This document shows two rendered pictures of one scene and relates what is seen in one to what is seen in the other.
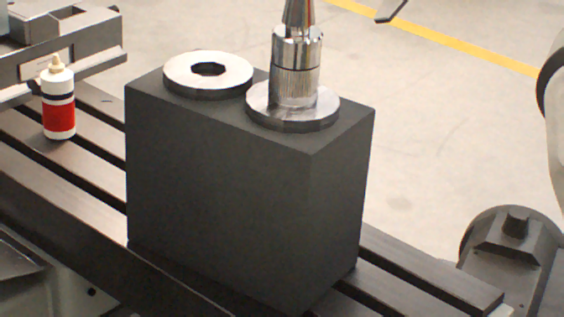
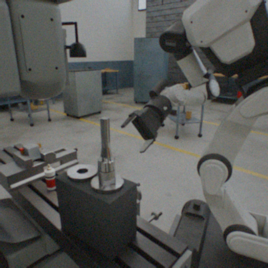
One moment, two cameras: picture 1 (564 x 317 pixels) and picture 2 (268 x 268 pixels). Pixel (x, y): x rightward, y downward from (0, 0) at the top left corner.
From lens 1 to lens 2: 0.34 m
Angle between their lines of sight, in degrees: 12
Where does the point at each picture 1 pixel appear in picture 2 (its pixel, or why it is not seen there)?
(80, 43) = (63, 159)
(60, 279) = (44, 237)
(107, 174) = not seen: hidden behind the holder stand
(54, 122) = (48, 185)
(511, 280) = (196, 224)
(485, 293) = (181, 246)
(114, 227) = (58, 222)
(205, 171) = (79, 207)
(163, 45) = not seen: hidden behind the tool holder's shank
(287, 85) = (103, 177)
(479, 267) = (186, 220)
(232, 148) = (85, 199)
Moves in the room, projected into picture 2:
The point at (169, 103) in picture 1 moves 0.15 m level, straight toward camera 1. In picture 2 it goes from (66, 183) to (52, 220)
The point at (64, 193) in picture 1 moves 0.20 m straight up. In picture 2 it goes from (46, 209) to (38, 159)
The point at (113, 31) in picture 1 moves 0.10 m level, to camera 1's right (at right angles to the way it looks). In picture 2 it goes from (74, 155) to (93, 156)
